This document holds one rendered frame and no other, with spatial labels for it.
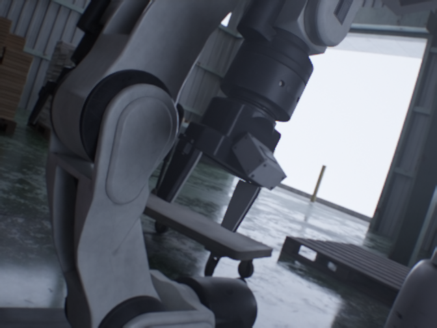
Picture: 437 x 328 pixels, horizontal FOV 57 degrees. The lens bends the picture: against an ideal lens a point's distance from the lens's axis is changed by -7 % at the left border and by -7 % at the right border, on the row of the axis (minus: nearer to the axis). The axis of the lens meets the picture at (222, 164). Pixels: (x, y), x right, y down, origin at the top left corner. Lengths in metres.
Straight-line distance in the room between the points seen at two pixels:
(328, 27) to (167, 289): 0.56
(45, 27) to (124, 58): 9.12
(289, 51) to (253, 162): 0.13
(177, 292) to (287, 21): 0.52
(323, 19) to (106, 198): 0.33
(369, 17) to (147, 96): 8.90
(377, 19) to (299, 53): 8.78
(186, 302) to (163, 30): 0.46
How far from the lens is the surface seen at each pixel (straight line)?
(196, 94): 11.61
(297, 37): 0.49
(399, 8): 2.61
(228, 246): 1.92
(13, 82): 5.02
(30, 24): 9.57
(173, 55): 0.62
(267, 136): 0.48
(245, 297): 0.90
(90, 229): 0.59
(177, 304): 0.81
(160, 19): 0.60
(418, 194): 4.81
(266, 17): 0.47
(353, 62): 11.73
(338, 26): 0.50
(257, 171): 0.41
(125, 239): 0.64
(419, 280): 0.87
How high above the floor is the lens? 0.62
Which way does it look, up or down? 3 degrees down
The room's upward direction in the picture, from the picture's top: 19 degrees clockwise
